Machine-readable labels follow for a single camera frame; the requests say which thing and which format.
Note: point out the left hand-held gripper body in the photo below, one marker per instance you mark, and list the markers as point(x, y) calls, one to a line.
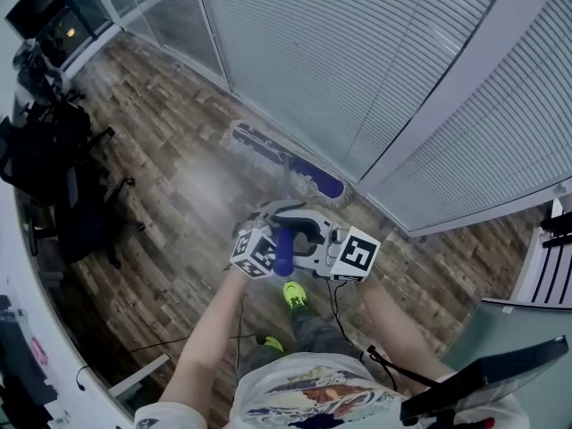
point(250, 250)

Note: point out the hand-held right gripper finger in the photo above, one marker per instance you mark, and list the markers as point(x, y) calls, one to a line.
point(313, 264)
point(313, 218)

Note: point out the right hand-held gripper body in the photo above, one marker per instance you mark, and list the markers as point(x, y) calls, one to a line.
point(357, 250)

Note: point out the blue mop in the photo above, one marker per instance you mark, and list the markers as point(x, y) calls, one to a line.
point(322, 179)

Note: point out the person's left forearm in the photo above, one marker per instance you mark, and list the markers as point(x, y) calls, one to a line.
point(210, 329)

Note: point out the person's right forearm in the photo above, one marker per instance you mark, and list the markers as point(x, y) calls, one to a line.
point(393, 329)

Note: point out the neon yellow shoe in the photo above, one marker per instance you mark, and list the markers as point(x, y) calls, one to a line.
point(295, 295)
point(273, 344)

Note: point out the dark camouflage trousers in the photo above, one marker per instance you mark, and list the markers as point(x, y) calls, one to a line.
point(317, 329)

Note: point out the white printed t-shirt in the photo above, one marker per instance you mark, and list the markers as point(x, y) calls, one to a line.
point(313, 396)

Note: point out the wide white venetian blind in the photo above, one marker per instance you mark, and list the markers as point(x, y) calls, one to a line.
point(335, 61)

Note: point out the frosted glass desk partition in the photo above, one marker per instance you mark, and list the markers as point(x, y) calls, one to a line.
point(491, 324)

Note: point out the black office chair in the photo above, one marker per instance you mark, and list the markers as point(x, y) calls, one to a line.
point(85, 230)
point(44, 150)

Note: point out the narrow white venetian blind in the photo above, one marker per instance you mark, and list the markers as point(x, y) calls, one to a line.
point(491, 150)

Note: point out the dark wooden railing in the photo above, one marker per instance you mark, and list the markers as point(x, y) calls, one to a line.
point(558, 226)

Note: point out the long white desk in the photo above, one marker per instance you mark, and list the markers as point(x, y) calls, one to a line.
point(58, 351)

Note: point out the small pink item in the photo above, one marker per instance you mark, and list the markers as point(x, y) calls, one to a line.
point(40, 351)

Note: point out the black desk mat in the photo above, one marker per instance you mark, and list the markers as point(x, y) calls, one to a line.
point(22, 364)

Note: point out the plastic-covered office chair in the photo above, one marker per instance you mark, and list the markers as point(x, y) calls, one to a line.
point(36, 69)

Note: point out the dark glass door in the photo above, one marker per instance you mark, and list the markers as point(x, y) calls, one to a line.
point(53, 16)

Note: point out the frosted glass wall panel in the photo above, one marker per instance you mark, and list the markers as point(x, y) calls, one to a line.
point(170, 16)

